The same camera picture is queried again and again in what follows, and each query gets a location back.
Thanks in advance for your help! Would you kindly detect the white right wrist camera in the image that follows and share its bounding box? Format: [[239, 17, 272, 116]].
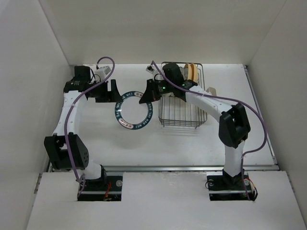
[[146, 65, 156, 75]]

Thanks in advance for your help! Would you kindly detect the grey wire dish rack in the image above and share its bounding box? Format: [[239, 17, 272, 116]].
[[158, 62, 207, 128]]

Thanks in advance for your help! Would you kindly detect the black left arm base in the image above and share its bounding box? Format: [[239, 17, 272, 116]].
[[77, 173, 123, 202]]

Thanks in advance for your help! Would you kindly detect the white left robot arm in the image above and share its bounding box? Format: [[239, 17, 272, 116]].
[[44, 66, 122, 190]]

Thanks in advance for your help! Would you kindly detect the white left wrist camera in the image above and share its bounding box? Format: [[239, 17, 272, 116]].
[[94, 66, 111, 81]]

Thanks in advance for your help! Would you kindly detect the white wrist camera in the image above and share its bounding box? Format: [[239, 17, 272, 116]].
[[146, 65, 156, 75], [94, 66, 111, 81]]

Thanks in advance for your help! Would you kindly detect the aluminium rail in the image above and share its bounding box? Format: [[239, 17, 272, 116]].
[[33, 165, 280, 194], [243, 65, 279, 167]]

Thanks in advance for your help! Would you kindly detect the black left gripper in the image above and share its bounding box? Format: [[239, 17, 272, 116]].
[[88, 80, 122, 103]]

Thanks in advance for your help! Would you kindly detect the beige cutlery holder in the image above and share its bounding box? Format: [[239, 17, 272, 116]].
[[206, 87, 217, 96]]

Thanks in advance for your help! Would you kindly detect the white plate dark patterned rim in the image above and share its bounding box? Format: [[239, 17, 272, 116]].
[[115, 91, 153, 130]]

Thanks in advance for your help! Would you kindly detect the aluminium rail front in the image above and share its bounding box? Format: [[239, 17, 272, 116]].
[[33, 165, 280, 194]]

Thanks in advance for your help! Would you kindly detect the aluminium rail right side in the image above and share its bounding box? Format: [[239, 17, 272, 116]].
[[243, 65, 279, 167]]

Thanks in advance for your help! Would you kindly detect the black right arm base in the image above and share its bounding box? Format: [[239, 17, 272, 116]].
[[205, 173, 258, 201]]

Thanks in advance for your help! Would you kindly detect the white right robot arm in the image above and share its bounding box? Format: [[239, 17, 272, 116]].
[[139, 62, 250, 189]]

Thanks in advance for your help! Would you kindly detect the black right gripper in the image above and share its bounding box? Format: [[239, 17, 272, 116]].
[[139, 78, 174, 103]]

